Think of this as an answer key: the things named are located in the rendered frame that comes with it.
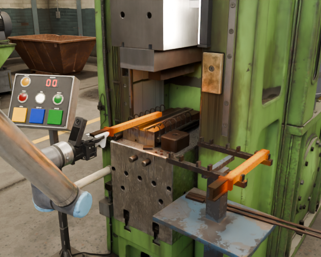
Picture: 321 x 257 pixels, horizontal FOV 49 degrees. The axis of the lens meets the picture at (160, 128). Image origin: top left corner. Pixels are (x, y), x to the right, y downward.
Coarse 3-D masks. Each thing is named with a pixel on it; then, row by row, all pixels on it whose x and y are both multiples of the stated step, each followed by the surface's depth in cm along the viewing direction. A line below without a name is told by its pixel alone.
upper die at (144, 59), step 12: (120, 48) 161; (132, 48) 157; (180, 48) 166; (192, 48) 174; (120, 60) 163; (132, 60) 158; (144, 60) 154; (156, 60) 153; (168, 60) 160; (180, 60) 168; (192, 60) 176
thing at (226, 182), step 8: (264, 152) 129; (248, 160) 122; (256, 160) 122; (240, 168) 116; (248, 168) 118; (224, 176) 111; (232, 176) 111; (216, 184) 104; (224, 184) 107; (232, 184) 108; (216, 192) 104; (224, 192) 107; (216, 200) 103
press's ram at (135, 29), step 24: (120, 0) 153; (144, 0) 146; (168, 0) 143; (192, 0) 157; (120, 24) 157; (144, 24) 149; (168, 24) 146; (192, 24) 161; (144, 48) 153; (168, 48) 150
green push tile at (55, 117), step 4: (52, 112) 179; (56, 112) 178; (60, 112) 178; (48, 116) 179; (52, 116) 178; (56, 116) 178; (60, 116) 178; (48, 120) 178; (52, 120) 178; (56, 120) 178; (60, 120) 177; (56, 124) 178; (60, 124) 177
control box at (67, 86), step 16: (16, 80) 187; (32, 80) 185; (48, 80) 183; (64, 80) 182; (16, 96) 185; (32, 96) 183; (48, 96) 182; (64, 96) 180; (48, 112) 180; (64, 112) 178; (48, 128) 183; (64, 128) 177
